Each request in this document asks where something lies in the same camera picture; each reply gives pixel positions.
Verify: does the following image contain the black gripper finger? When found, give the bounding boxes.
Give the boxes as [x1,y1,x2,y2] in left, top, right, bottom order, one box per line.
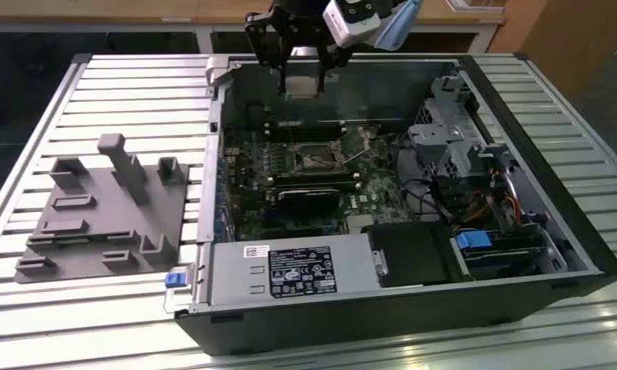
[315,41,353,94]
[243,6,292,94]

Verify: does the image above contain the silver square CPU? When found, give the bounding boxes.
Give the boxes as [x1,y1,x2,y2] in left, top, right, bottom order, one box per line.
[285,75,324,100]

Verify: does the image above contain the black RAM slot bank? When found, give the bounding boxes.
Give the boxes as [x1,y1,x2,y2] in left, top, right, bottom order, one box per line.
[272,171,357,190]
[264,115,344,142]

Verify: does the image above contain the CPU socket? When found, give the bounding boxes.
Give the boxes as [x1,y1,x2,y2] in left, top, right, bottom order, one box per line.
[287,142,349,173]

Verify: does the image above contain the silver metal drive cage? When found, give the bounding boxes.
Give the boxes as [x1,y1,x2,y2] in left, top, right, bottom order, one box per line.
[407,75,519,180]

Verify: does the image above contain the green motherboard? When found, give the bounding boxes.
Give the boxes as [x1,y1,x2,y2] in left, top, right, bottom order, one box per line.
[219,126,433,242]

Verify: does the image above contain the black graphics card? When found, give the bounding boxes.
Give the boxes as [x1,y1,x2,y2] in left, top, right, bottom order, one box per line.
[275,187,344,214]

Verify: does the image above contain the wooden cabinet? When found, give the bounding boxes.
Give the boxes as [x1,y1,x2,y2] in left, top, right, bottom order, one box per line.
[485,0,617,99]

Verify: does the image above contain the hard disk in blue carrier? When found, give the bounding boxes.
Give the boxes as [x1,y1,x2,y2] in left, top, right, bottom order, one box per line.
[455,230,549,281]

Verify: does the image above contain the grey plastic parts rack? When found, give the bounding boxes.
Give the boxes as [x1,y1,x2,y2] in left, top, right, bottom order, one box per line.
[12,133,192,285]

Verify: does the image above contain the silver power supply with label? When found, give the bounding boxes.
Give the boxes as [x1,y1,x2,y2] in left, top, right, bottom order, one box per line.
[205,233,381,308]

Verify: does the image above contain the black open PC case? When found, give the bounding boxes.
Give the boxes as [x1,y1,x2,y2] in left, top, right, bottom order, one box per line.
[172,52,617,358]

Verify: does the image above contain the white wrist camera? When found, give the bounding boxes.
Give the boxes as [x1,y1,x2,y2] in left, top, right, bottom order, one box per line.
[323,0,385,49]

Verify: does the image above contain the wooden desk white frame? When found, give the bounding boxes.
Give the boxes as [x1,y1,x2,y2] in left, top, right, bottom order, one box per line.
[0,0,508,55]

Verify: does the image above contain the black cable bundle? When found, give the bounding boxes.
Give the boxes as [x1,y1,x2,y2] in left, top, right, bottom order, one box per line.
[399,179,455,225]

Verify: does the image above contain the orange and yellow wires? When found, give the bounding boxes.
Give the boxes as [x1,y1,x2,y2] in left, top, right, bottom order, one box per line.
[467,188,525,227]

